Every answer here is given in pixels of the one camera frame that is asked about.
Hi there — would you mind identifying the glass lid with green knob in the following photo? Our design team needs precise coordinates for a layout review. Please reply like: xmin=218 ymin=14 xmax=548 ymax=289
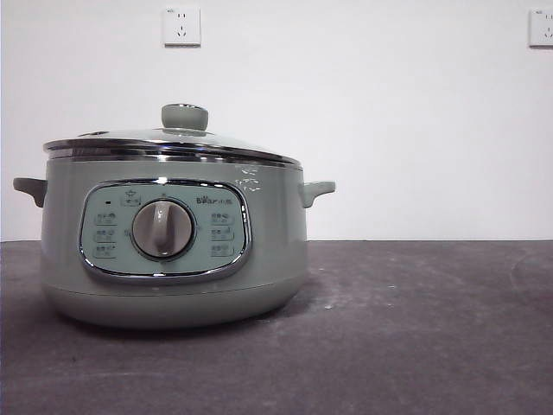
xmin=41 ymin=102 xmax=303 ymax=168

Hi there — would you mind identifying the pale green electric cooking pot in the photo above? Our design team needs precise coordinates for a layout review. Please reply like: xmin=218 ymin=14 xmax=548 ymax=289
xmin=12 ymin=155 xmax=337 ymax=331

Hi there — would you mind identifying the white wall socket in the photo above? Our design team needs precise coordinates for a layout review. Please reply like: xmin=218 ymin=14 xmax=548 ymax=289
xmin=162 ymin=5 xmax=202 ymax=48
xmin=529 ymin=7 xmax=553 ymax=48

